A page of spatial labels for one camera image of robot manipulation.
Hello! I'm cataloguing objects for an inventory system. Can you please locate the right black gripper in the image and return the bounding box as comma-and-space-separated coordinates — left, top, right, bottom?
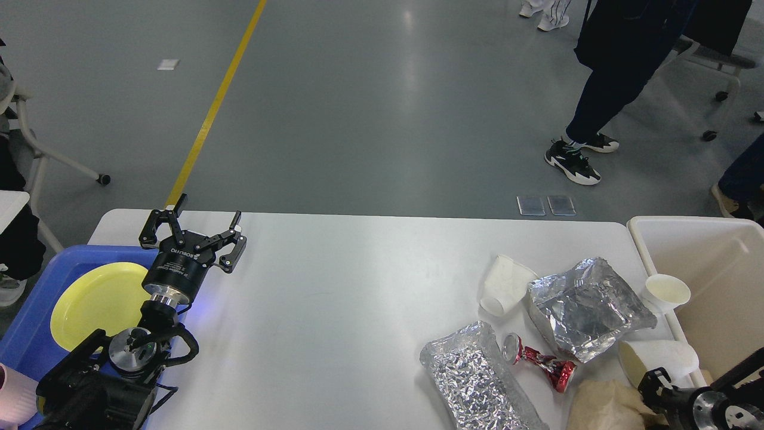
637, 367, 717, 429

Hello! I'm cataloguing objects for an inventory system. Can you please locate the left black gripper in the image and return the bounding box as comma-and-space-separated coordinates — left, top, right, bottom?
138, 193, 247, 306

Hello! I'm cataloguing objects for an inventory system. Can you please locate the large white paper cup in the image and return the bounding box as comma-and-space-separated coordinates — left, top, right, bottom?
618, 340, 700, 387

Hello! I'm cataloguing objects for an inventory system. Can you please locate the brown paper bag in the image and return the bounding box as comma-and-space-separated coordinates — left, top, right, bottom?
566, 379, 667, 429

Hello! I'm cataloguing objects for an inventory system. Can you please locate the yellow plastic plate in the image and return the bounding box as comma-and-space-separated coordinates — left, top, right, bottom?
50, 262, 150, 351

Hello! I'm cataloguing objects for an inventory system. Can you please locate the pink cup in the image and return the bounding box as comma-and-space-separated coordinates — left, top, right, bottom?
1, 364, 38, 429

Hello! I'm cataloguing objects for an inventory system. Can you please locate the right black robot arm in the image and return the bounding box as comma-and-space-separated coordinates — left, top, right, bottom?
637, 348, 763, 429

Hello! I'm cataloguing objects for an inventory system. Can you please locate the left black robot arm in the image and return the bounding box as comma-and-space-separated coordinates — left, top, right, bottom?
36, 193, 247, 429

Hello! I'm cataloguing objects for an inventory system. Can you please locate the crushed red soda can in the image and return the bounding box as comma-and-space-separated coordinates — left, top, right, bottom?
502, 333, 577, 394

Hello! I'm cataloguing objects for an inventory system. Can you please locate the white paper cup upright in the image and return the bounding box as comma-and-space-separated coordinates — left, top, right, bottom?
640, 274, 691, 315

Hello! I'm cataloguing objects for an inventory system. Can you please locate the silver foil bag rear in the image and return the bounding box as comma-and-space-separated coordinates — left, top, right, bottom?
525, 257, 658, 364

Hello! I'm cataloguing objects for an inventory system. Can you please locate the silver foil bag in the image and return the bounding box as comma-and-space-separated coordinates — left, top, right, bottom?
525, 257, 658, 364
420, 321, 549, 429

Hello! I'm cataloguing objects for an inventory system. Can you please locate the beige plastic bin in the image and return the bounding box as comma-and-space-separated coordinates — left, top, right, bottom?
627, 217, 763, 386

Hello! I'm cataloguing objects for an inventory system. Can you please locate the seated person at left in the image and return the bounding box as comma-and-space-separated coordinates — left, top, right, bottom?
0, 39, 47, 308

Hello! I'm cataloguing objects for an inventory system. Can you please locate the silver foil bag front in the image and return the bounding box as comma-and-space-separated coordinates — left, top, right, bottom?
420, 321, 549, 429

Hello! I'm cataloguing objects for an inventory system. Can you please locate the white side table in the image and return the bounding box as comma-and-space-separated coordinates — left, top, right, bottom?
0, 190, 30, 232

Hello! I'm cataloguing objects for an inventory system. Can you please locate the blue plastic tray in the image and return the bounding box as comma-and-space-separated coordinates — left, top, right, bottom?
0, 245, 192, 430

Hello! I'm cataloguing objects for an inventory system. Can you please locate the white paper cup lying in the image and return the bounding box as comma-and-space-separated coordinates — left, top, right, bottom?
479, 255, 538, 317

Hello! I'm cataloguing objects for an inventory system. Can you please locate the office chair left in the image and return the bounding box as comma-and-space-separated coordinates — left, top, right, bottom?
2, 81, 111, 217

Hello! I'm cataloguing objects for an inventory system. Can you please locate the floor socket plate right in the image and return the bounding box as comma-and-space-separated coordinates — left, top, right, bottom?
547, 195, 577, 217

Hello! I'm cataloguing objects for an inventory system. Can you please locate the floor socket plate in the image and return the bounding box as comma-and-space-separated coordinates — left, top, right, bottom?
516, 195, 546, 217
547, 195, 577, 217

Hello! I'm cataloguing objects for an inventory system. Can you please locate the person at right edge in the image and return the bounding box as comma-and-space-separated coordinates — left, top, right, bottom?
710, 134, 763, 226

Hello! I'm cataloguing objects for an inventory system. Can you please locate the floor socket plate left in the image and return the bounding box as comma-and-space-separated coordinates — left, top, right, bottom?
516, 195, 546, 217

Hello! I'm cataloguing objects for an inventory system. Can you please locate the white office chair right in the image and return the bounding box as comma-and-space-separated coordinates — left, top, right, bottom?
658, 38, 762, 142

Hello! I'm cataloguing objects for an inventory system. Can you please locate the person with black sneakers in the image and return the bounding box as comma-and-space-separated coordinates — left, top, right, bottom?
544, 1, 698, 186

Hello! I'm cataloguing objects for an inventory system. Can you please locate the person in white trousers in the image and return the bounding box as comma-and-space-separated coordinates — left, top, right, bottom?
519, 0, 571, 32

